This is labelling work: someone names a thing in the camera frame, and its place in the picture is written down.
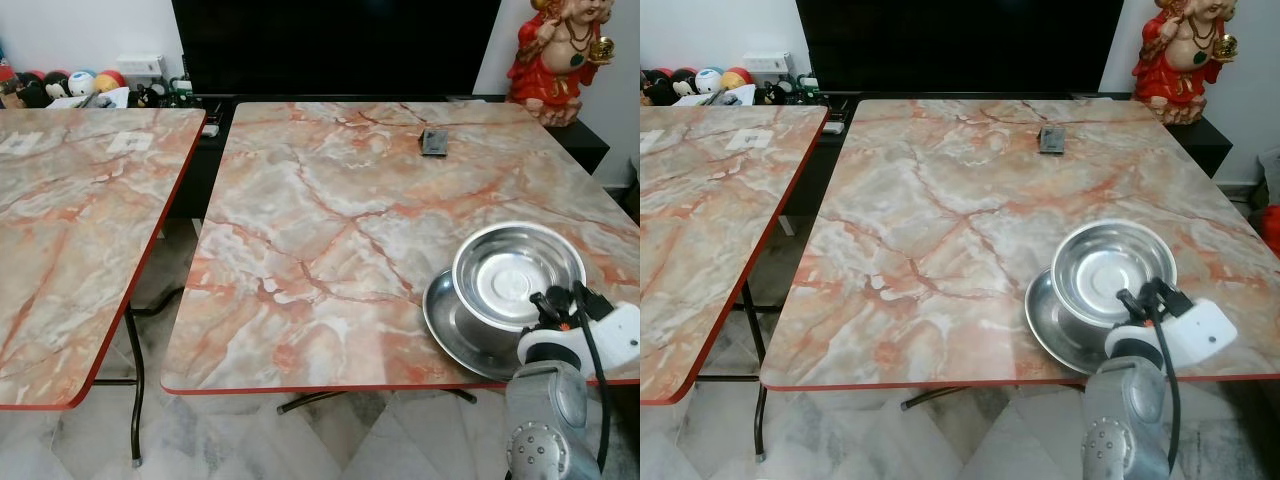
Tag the white wall socket box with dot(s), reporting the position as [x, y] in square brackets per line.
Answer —
[140, 65]
[766, 63]

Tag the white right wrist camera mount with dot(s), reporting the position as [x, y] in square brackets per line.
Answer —
[1205, 335]
[615, 335]

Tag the stainless steel plate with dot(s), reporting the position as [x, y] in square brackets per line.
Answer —
[455, 330]
[1055, 330]

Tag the red orange toy ball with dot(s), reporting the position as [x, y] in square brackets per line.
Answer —
[736, 77]
[112, 79]

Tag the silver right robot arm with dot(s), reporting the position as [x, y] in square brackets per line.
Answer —
[545, 410]
[1125, 415]

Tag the blue white toy ball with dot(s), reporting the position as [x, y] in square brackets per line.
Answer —
[81, 81]
[708, 79]

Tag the red laughing buddha statue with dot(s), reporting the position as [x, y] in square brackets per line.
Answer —
[1180, 70]
[550, 70]

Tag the large marble pattern table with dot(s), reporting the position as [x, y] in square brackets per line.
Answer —
[930, 230]
[340, 230]

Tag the stainless steel bowl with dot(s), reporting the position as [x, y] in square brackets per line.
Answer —
[1100, 268]
[505, 270]

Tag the white paper label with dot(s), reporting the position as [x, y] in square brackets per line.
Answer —
[129, 142]
[748, 139]

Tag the small dark grey device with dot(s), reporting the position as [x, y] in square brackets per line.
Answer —
[1052, 140]
[435, 143]

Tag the black television screen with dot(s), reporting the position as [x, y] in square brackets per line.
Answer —
[960, 45]
[335, 45]

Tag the red object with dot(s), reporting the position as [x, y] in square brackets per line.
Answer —
[1272, 228]

